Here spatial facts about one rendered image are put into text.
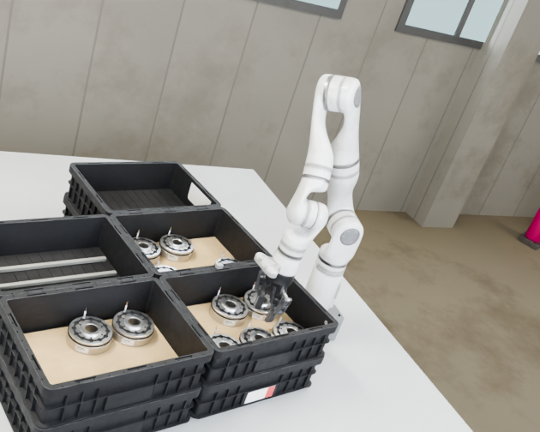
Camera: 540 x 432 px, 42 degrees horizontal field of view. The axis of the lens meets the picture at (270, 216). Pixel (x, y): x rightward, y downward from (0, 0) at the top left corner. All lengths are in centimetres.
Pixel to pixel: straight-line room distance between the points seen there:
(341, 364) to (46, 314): 89
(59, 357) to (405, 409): 98
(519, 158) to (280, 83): 225
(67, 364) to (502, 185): 447
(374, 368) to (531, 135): 365
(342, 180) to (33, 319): 85
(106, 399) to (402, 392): 95
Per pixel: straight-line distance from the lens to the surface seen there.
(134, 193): 238
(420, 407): 214
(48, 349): 169
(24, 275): 190
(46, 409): 150
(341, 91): 177
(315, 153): 176
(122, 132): 384
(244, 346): 167
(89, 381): 148
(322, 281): 208
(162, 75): 377
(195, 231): 221
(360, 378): 213
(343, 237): 199
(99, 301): 176
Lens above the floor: 194
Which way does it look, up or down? 26 degrees down
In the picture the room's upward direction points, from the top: 19 degrees clockwise
